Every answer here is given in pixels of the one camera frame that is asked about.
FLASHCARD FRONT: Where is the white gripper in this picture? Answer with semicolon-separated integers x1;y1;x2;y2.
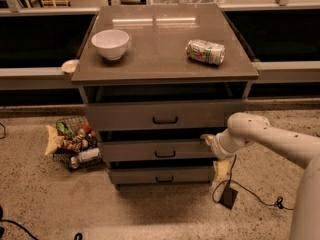
200;129;249;182

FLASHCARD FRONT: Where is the grey drawer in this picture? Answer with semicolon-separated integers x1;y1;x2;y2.
84;100;245;131
109;166;215;185
100;139;213;162

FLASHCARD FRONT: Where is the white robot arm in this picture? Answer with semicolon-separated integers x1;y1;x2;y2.
201;112;320;240

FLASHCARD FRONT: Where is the grey top drawer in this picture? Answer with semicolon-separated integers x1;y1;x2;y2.
84;100;245;131

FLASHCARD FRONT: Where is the grey bottom drawer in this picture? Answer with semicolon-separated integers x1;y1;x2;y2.
109;166;215;185

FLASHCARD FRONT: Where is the grey drawer cabinet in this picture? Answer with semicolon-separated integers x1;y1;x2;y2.
72;4;258;173

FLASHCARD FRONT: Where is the black floor power box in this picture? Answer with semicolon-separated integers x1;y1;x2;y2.
219;184;238;209

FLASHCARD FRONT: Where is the crushed soda can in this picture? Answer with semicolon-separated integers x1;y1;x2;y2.
186;39;225;65

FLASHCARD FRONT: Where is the red capped can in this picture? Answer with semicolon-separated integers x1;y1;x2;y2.
78;124;91;138

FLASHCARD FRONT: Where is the clear plastic water bottle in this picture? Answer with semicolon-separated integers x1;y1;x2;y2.
69;148;100;169

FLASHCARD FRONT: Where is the white bowl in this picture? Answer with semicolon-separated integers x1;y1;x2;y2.
91;29;129;60

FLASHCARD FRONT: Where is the green snack bag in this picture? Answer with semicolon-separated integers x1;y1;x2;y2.
56;121;74;137

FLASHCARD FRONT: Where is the yellow chip bag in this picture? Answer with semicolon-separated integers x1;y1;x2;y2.
45;125;64;155

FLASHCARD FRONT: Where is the small round white disc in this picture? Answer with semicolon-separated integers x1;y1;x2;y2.
61;59;79;74

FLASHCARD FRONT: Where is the black floor cable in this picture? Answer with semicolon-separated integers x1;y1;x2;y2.
211;154;295;212

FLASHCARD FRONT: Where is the black wire basket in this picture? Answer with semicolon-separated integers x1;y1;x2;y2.
50;116;103;171

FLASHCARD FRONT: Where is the black cable at left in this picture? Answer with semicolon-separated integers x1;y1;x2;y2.
0;203;84;240

